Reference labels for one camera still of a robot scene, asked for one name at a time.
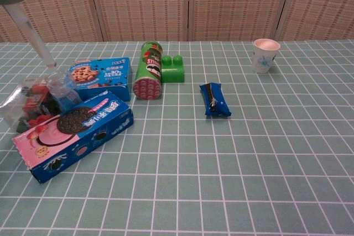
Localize woven bamboo screen panel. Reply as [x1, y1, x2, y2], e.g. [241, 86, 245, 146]
[275, 0, 354, 41]
[0, 0, 108, 43]
[189, 0, 295, 41]
[86, 0, 192, 42]

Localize clear plastic box red contents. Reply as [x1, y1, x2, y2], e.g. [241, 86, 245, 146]
[0, 77, 67, 134]

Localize clear bottle blue label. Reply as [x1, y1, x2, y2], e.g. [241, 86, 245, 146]
[45, 71, 82, 113]

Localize blue chocolate chip cookie box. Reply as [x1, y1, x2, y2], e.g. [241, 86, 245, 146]
[68, 57, 132, 102]

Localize pink and blue Oreo box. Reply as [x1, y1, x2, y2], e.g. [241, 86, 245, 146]
[12, 90, 134, 185]

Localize green Pringles can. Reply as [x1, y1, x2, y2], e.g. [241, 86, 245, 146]
[132, 40, 164, 101]

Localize green toy building block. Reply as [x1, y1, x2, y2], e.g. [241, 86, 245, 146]
[160, 54, 186, 84]

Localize blue Oreo snack pack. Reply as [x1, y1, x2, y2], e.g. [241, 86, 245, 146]
[199, 82, 232, 118]

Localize white paper cup blue flower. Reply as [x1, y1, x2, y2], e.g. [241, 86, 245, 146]
[251, 38, 281, 75]

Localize teal grid tablecloth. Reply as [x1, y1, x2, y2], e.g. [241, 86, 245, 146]
[0, 39, 354, 236]

